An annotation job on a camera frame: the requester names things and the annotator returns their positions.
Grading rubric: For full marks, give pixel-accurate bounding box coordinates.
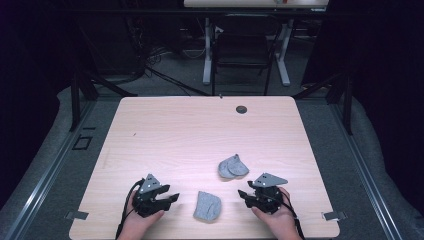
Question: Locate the person's left hand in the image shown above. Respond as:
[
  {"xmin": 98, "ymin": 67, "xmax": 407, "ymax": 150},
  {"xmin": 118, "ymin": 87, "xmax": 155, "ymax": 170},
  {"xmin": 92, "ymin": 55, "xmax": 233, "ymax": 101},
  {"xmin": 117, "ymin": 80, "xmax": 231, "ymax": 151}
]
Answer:
[{"xmin": 117, "ymin": 189, "xmax": 166, "ymax": 240}]

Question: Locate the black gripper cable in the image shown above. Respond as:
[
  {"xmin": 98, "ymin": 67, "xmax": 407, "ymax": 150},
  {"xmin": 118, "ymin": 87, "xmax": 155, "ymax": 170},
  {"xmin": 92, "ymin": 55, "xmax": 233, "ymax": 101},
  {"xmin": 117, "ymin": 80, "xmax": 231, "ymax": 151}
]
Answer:
[
  {"xmin": 281, "ymin": 190, "xmax": 306, "ymax": 240},
  {"xmin": 114, "ymin": 179, "xmax": 145, "ymax": 240}
]

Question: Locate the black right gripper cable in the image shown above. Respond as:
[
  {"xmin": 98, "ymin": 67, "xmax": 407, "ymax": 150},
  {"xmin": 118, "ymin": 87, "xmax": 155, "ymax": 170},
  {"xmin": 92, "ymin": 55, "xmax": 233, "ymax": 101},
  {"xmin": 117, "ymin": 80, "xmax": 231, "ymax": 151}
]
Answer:
[{"xmin": 281, "ymin": 190, "xmax": 306, "ymax": 240}]

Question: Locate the black metal stand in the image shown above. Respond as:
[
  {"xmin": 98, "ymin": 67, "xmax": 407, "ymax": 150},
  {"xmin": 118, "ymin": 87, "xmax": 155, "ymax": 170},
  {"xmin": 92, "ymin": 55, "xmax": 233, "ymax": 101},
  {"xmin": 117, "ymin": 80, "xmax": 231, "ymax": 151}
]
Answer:
[
  {"xmin": 68, "ymin": 64, "xmax": 138, "ymax": 133},
  {"xmin": 293, "ymin": 68, "xmax": 354, "ymax": 136}
]

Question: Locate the grey tape strip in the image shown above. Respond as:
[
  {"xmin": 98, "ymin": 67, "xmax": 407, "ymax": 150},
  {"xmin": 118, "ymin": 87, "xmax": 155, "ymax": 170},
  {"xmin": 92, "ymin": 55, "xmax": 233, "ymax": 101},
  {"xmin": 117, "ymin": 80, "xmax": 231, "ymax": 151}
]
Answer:
[
  {"xmin": 64, "ymin": 210, "xmax": 90, "ymax": 221},
  {"xmin": 321, "ymin": 211, "xmax": 348, "ymax": 222}
]

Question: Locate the white-legged desk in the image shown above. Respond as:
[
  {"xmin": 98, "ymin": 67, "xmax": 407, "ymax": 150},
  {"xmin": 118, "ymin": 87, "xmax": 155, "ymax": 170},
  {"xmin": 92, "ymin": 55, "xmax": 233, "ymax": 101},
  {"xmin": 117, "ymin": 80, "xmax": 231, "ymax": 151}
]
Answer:
[{"xmin": 183, "ymin": 0, "xmax": 331, "ymax": 88}]

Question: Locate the aluminium floor rail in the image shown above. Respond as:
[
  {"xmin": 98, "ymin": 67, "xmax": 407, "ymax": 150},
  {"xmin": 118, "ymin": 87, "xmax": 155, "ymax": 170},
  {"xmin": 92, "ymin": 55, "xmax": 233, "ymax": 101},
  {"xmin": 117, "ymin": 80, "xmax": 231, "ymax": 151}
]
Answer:
[
  {"xmin": 0, "ymin": 99, "xmax": 98, "ymax": 240},
  {"xmin": 328, "ymin": 99, "xmax": 405, "ymax": 240}
]

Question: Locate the grey sock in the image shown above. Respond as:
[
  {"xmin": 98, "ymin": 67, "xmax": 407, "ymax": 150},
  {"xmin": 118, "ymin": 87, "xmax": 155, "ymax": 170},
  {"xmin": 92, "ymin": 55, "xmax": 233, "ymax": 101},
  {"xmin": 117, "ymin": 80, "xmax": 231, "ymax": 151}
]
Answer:
[
  {"xmin": 193, "ymin": 190, "xmax": 223, "ymax": 223},
  {"xmin": 217, "ymin": 153, "xmax": 250, "ymax": 180}
]

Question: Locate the black floor cable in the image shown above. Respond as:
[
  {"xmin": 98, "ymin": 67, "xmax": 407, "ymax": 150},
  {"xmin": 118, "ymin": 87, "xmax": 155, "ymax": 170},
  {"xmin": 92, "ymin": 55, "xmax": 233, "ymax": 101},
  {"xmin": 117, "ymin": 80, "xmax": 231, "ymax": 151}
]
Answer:
[{"xmin": 144, "ymin": 65, "xmax": 212, "ymax": 98}]

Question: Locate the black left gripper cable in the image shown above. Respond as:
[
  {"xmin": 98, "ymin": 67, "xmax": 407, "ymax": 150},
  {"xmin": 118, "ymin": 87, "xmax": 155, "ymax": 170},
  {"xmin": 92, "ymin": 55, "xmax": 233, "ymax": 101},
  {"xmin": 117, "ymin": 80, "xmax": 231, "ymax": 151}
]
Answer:
[{"xmin": 114, "ymin": 179, "xmax": 145, "ymax": 240}]

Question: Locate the white cable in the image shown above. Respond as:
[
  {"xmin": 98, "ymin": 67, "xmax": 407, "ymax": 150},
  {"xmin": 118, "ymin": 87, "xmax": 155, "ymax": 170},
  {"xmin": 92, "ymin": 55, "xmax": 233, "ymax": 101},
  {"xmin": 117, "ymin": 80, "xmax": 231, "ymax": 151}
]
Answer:
[{"xmin": 181, "ymin": 46, "xmax": 207, "ymax": 60}]

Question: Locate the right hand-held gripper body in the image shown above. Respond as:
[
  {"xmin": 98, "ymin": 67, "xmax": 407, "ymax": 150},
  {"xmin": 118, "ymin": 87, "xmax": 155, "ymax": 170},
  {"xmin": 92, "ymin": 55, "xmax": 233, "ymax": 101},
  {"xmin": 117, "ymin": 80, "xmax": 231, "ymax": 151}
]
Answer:
[{"xmin": 250, "ymin": 172, "xmax": 289, "ymax": 215}]

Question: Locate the person's right hand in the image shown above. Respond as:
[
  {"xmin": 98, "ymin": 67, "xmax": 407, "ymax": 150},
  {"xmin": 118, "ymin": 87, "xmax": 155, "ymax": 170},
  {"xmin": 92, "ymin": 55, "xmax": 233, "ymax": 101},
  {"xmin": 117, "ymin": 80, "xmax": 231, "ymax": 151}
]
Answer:
[{"xmin": 250, "ymin": 186, "xmax": 303, "ymax": 240}]

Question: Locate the black chair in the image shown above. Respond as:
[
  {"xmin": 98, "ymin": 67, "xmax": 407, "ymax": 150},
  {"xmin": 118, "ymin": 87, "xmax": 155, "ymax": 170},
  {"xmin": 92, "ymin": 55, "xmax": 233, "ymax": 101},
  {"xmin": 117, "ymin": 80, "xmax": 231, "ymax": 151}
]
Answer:
[{"xmin": 210, "ymin": 13, "xmax": 285, "ymax": 97}]

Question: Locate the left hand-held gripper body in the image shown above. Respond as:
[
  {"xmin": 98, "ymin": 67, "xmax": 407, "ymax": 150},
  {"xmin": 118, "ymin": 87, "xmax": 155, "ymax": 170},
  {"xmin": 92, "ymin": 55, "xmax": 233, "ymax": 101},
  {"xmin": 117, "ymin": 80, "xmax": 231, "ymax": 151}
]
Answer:
[{"xmin": 132, "ymin": 173, "xmax": 172, "ymax": 219}]

